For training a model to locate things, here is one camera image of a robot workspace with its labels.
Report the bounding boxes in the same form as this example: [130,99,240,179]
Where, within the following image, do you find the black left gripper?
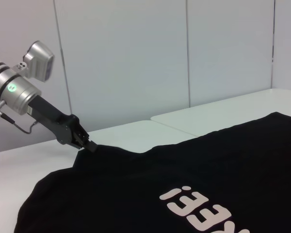
[27,95,98,153]

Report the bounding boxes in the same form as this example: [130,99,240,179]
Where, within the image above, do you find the black shirt with FREE print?
[14,111,291,233]

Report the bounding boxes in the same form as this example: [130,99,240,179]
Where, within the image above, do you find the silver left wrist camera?
[13,40,55,83]

